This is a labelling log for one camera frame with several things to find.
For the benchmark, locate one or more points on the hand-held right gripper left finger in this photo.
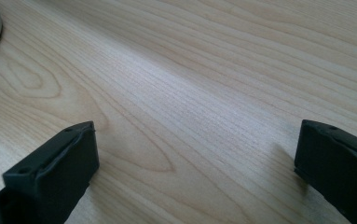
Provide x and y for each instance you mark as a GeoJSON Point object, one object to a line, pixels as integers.
{"type": "Point", "coordinates": [52, 174]}

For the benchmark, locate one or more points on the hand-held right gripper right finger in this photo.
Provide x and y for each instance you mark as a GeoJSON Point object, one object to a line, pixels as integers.
{"type": "Point", "coordinates": [337, 168]}

